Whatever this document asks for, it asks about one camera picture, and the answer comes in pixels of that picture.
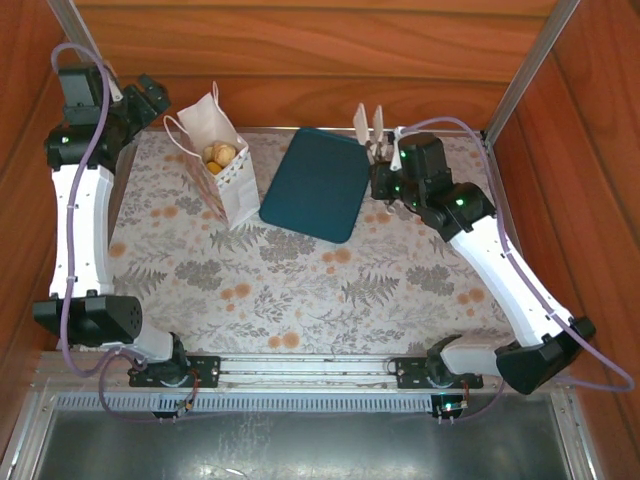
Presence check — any white paper bag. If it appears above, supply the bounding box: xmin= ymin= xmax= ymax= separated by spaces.
xmin=162 ymin=80 xmax=261 ymax=231

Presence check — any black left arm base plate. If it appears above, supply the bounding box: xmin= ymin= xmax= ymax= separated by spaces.
xmin=128 ymin=354 xmax=222 ymax=389

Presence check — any grey slotted cable duct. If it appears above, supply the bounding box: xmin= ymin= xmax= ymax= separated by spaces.
xmin=52 ymin=392 xmax=556 ymax=414

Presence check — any aluminium frame post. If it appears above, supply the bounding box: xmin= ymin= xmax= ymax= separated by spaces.
xmin=47 ymin=0 xmax=109 ymax=76
xmin=482 ymin=0 xmax=581 ymax=146

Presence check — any scored loaf fake bread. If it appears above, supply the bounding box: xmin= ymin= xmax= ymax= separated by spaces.
xmin=209 ymin=141 xmax=238 ymax=166

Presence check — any floral tablecloth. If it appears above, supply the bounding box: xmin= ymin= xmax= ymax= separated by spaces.
xmin=64 ymin=130 xmax=531 ymax=355

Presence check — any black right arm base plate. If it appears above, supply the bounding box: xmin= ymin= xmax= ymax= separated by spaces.
xmin=394 ymin=355 xmax=485 ymax=390

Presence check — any grey metal plate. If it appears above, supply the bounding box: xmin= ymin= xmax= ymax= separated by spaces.
xmin=34 ymin=409 xmax=574 ymax=480

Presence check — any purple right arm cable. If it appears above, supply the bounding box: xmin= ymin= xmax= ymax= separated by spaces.
xmin=399 ymin=116 xmax=636 ymax=426

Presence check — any aluminium mounting rail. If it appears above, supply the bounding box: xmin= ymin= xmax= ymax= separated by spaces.
xmin=32 ymin=351 xmax=571 ymax=396

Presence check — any aluminium frame bar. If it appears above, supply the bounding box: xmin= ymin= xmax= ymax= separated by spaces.
xmin=549 ymin=392 xmax=609 ymax=480
xmin=0 ymin=389 xmax=59 ymax=480

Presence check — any dark teal tray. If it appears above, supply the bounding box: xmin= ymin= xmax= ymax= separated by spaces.
xmin=258 ymin=127 xmax=370 ymax=245

